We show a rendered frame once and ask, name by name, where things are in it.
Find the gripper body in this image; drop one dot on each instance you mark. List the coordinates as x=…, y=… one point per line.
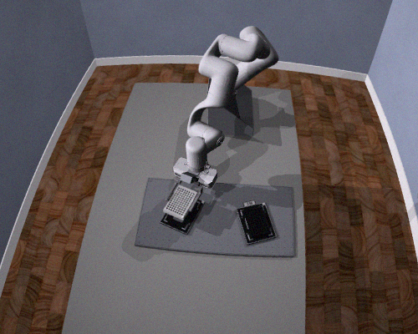
x=207, y=178

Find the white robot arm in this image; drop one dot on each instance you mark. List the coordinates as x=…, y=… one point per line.
x=253, y=47

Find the white barcode label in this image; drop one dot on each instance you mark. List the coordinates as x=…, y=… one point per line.
x=249, y=203

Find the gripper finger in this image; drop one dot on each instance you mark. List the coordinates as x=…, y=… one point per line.
x=177, y=181
x=198, y=188

